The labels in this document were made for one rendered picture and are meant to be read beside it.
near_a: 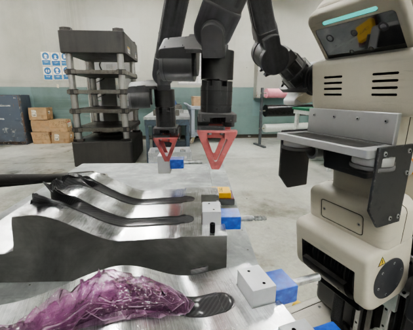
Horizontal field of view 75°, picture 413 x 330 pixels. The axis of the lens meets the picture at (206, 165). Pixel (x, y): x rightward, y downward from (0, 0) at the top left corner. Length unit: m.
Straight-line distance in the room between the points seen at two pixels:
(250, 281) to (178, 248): 0.16
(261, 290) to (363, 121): 0.41
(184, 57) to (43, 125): 6.95
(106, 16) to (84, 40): 2.83
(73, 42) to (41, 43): 3.13
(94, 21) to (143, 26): 1.11
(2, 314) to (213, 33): 0.46
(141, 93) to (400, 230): 0.71
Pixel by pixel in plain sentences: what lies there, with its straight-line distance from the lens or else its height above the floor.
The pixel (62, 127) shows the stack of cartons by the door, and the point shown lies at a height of 0.38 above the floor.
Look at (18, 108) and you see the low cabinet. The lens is 7.42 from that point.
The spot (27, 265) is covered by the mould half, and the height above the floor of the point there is 0.84.
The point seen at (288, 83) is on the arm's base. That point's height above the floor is 1.16.
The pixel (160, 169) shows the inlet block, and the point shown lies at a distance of 0.81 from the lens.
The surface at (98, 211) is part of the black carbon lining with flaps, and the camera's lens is 0.60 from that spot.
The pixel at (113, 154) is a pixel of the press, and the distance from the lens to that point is 4.58.
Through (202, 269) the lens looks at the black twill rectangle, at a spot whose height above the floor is 0.86.
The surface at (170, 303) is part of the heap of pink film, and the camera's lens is 0.38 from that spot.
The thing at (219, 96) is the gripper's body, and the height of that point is 1.13.
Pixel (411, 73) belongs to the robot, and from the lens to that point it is 0.63.
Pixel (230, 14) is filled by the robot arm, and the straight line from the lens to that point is 0.43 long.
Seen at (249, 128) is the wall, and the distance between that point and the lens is 7.26.
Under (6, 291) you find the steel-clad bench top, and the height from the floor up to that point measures 0.80.
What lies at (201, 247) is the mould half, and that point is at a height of 0.87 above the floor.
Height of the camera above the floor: 1.14
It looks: 15 degrees down
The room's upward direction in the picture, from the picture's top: straight up
